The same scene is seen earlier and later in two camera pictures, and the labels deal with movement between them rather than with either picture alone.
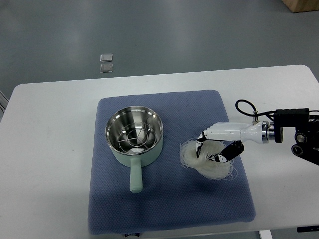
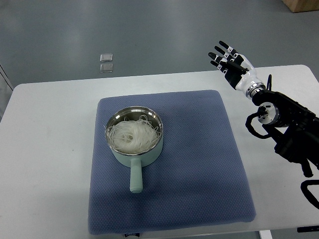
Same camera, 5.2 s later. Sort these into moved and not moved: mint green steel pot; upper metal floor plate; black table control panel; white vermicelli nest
Moved: white vermicelli nest
Not moved: upper metal floor plate; mint green steel pot; black table control panel
